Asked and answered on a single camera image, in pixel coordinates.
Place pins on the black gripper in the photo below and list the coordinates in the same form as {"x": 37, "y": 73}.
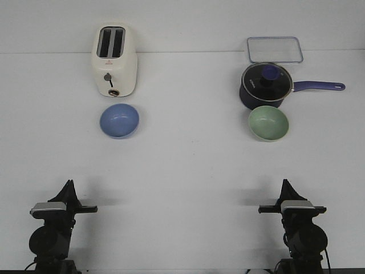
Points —
{"x": 64, "y": 213}
{"x": 289, "y": 193}

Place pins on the green bowl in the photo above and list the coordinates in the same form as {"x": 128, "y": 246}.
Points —
{"x": 268, "y": 123}

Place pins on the blue bowl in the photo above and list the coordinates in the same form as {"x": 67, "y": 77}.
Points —
{"x": 119, "y": 121}

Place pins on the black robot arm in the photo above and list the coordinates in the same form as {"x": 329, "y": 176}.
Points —
{"x": 304, "y": 239}
{"x": 51, "y": 242}

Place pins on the glass saucepan lid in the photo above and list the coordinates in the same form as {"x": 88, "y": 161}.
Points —
{"x": 266, "y": 75}

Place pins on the clear rectangular container lid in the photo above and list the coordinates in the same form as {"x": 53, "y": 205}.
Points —
{"x": 274, "y": 49}

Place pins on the white two-slot toaster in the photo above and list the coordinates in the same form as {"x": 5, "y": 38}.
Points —
{"x": 114, "y": 60}

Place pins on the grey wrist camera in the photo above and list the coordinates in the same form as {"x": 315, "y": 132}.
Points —
{"x": 301, "y": 207}
{"x": 47, "y": 210}

